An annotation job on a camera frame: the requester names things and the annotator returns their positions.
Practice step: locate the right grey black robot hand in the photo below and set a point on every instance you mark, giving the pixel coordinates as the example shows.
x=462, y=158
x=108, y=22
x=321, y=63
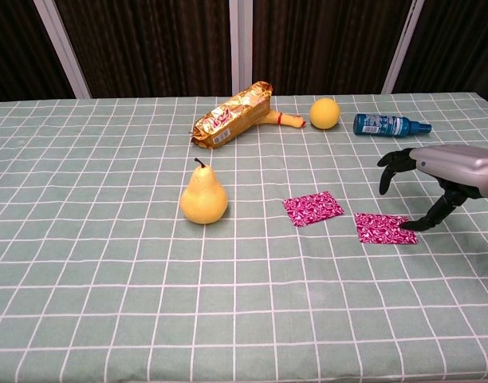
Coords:
x=459, y=163

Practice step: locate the pink patterned packet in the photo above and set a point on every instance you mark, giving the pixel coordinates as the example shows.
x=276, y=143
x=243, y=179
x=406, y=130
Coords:
x=312, y=209
x=381, y=231

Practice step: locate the blue spray bottle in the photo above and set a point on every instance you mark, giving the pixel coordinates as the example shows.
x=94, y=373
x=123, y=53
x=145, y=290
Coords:
x=381, y=124

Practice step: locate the dark brown screen panel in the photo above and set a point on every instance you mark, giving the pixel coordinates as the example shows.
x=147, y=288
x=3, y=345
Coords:
x=323, y=44
x=148, y=44
x=16, y=48
x=459, y=44

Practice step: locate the yellow ball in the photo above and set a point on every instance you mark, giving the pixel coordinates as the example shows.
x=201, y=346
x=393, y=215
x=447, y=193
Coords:
x=325, y=113

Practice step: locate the yellow toy with red band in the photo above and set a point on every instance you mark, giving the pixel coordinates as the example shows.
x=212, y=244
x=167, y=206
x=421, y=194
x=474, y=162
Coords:
x=290, y=121

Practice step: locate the gold foil biscuit package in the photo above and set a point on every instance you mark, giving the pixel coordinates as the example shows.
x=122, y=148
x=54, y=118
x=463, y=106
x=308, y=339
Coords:
x=232, y=115

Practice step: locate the yellow pear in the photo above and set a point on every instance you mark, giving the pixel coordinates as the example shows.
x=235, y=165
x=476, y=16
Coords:
x=204, y=199

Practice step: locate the green checked tablecloth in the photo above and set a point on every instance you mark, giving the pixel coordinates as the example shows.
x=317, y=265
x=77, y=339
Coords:
x=108, y=279

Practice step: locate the white frame post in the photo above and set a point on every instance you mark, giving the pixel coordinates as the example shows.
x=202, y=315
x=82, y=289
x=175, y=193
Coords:
x=241, y=44
x=403, y=44
x=62, y=48

